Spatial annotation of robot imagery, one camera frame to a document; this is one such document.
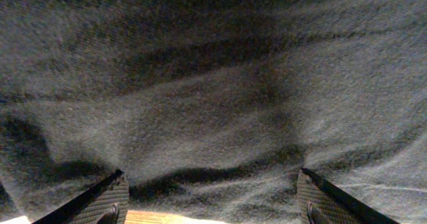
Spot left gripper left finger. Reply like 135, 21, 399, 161
33, 169, 129, 224

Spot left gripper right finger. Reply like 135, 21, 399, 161
297, 168, 399, 224

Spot black Nike t-shirt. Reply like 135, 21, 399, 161
1, 0, 426, 223

